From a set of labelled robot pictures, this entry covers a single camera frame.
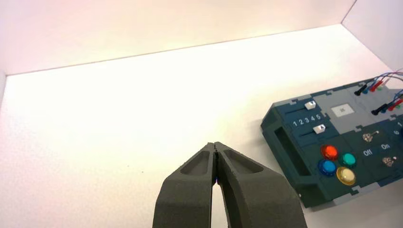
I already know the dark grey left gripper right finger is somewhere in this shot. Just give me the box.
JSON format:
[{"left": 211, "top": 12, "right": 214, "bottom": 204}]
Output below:
[{"left": 215, "top": 142, "right": 308, "bottom": 228}]

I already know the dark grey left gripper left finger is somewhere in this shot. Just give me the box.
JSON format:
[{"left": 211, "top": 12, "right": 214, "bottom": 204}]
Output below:
[{"left": 152, "top": 142, "right": 218, "bottom": 228}]

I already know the blue round push button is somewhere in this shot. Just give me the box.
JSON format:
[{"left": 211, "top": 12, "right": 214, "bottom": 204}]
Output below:
[{"left": 317, "top": 159, "right": 337, "bottom": 178}]

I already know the red round push button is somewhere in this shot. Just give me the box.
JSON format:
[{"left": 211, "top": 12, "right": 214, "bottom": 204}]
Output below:
[{"left": 320, "top": 144, "right": 339, "bottom": 161}]

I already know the yellow round push button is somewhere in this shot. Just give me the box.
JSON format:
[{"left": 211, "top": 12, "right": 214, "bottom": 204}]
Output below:
[{"left": 336, "top": 167, "right": 357, "bottom": 186}]

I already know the green round push button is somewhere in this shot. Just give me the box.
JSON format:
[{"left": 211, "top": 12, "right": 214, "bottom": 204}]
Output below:
[{"left": 338, "top": 152, "right": 358, "bottom": 169}]

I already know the teal and grey control box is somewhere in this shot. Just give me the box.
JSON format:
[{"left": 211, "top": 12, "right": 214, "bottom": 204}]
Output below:
[{"left": 260, "top": 75, "right": 403, "bottom": 209}]

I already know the black plug with wire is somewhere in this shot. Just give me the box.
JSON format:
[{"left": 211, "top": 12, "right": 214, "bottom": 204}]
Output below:
[
  {"left": 371, "top": 100, "right": 398, "bottom": 115},
  {"left": 354, "top": 75, "right": 386, "bottom": 96}
]

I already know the blue plug with wire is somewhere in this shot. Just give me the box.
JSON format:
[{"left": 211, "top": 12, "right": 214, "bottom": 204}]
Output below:
[
  {"left": 362, "top": 71, "right": 403, "bottom": 95},
  {"left": 380, "top": 89, "right": 403, "bottom": 114}
]

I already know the red plug with wire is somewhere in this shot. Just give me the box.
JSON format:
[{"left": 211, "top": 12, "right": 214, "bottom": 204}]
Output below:
[
  {"left": 388, "top": 98, "right": 403, "bottom": 111},
  {"left": 370, "top": 73, "right": 403, "bottom": 93}
]

